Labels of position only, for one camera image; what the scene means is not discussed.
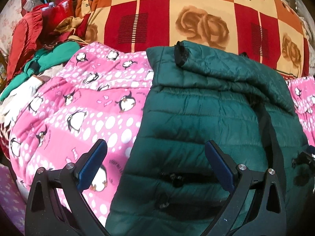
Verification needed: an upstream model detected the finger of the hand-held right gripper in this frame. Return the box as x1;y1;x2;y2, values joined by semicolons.
292;146;315;171

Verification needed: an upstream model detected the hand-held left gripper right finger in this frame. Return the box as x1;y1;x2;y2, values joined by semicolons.
204;140;287;236

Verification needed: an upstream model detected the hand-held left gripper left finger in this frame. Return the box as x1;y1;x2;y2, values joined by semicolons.
25;139;111;236

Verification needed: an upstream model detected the dark green puffer jacket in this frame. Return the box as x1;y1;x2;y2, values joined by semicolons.
105;40;315;236

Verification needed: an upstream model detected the pink penguin print blanket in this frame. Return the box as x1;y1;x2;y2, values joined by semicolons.
7;42;315;223

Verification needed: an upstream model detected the purple patterned mat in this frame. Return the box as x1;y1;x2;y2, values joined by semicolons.
0;164;28;236

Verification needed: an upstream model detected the white cloth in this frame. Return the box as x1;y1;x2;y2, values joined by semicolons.
0;76;51;129

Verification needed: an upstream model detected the bright green garment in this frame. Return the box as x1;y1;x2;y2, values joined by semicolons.
0;41;80;102

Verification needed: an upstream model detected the red garment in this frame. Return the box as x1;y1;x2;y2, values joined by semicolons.
6;5;46;77

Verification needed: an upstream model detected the shiny red cloth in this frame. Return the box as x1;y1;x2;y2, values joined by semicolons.
41;0;79;33

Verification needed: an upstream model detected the rose print checkered blanket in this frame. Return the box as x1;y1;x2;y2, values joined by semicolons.
75;0;311;78

